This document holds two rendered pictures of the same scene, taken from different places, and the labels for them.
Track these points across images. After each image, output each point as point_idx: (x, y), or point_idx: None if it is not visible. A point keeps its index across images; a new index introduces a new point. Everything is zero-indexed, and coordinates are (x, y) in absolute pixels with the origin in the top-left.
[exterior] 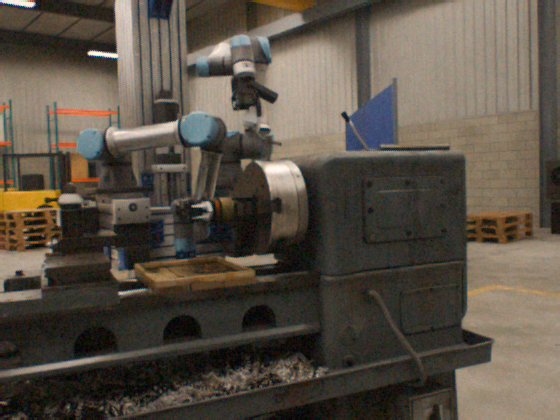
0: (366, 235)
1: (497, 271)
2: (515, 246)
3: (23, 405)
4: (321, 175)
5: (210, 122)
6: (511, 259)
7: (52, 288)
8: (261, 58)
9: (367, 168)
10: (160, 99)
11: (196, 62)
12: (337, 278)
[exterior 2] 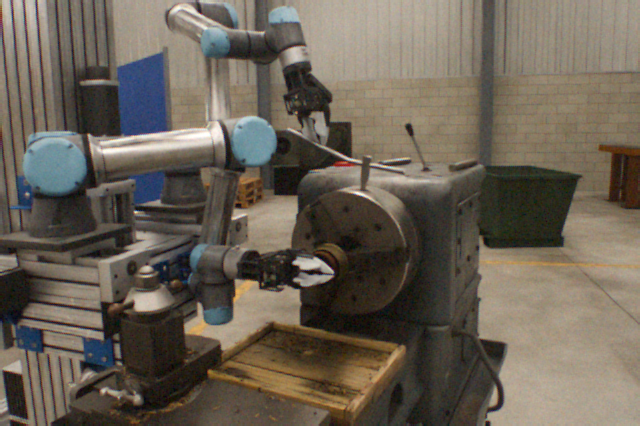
0: (456, 269)
1: (268, 238)
2: (258, 210)
3: None
4: (438, 208)
5: (274, 134)
6: (267, 224)
7: None
8: None
9: (458, 194)
10: (98, 80)
11: (210, 35)
12: (449, 326)
